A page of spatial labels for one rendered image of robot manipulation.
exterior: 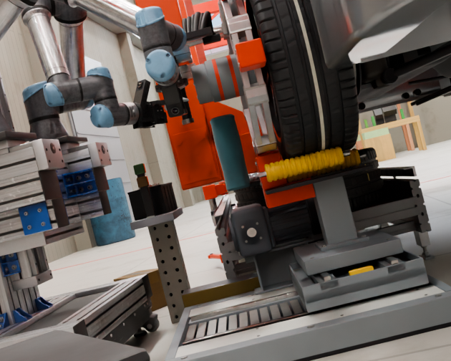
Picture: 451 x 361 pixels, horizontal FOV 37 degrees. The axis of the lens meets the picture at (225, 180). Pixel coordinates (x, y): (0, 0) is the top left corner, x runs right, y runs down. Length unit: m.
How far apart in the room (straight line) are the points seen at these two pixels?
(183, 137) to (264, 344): 1.06
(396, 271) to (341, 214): 0.31
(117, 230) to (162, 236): 7.05
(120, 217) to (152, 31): 8.15
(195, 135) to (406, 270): 1.03
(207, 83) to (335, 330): 0.88
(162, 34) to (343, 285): 0.87
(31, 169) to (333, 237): 0.97
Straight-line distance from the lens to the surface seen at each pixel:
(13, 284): 2.42
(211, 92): 2.21
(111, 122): 2.18
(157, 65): 1.75
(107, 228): 9.84
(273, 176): 2.10
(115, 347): 0.97
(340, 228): 2.22
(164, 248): 2.79
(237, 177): 2.32
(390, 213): 2.81
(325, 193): 2.21
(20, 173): 2.10
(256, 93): 1.99
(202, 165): 2.63
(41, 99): 2.63
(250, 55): 1.91
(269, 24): 1.97
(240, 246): 2.44
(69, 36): 2.51
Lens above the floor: 0.53
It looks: level
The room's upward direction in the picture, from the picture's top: 14 degrees counter-clockwise
